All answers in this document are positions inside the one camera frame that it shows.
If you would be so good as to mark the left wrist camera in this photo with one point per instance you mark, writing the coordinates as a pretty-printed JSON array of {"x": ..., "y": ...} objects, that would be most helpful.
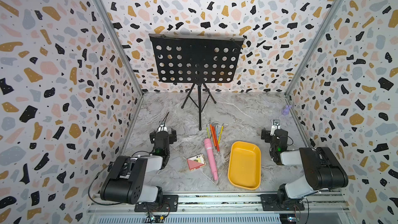
[{"x": 162, "y": 127}]

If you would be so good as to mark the yellow plastic storage tray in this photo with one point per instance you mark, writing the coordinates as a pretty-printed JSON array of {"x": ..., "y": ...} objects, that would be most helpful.
[{"x": 245, "y": 165}]

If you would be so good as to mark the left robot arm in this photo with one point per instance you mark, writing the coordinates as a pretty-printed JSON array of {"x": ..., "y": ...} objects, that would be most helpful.
[{"x": 125, "y": 181}]

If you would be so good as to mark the red hex key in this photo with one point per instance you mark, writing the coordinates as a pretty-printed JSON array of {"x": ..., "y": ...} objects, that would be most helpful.
[{"x": 218, "y": 149}]

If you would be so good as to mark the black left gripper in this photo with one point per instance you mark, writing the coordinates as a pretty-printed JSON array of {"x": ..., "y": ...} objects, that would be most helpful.
[{"x": 162, "y": 134}]

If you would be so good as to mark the black perforated music stand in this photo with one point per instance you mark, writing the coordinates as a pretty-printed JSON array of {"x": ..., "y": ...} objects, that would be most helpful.
[{"x": 196, "y": 60}]

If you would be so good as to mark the red playing card box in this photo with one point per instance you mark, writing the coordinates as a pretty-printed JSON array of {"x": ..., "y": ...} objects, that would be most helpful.
[{"x": 196, "y": 162}]

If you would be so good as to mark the small purple rabbit figurine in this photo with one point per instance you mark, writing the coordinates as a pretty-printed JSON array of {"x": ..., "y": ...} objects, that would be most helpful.
[{"x": 286, "y": 110}]

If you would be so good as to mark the green hex key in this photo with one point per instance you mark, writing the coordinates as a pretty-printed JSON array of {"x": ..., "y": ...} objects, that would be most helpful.
[{"x": 208, "y": 132}]

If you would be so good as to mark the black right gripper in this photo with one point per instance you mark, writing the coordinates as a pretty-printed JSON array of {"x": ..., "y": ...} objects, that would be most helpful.
[{"x": 275, "y": 132}]

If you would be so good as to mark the orange hex key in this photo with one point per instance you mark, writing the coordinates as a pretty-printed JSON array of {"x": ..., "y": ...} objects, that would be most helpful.
[{"x": 212, "y": 133}]

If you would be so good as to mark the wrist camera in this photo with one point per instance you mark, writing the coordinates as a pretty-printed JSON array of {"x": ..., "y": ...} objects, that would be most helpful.
[
  {"x": 162, "y": 127},
  {"x": 275, "y": 126}
]

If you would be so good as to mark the yellow hex key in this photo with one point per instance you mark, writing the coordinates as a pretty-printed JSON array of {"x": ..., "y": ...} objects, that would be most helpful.
[{"x": 221, "y": 128}]

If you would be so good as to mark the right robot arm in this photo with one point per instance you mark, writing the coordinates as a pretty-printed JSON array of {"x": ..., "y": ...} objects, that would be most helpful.
[{"x": 322, "y": 171}]

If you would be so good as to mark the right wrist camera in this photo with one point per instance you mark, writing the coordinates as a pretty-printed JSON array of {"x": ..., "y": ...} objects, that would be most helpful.
[{"x": 275, "y": 126}]

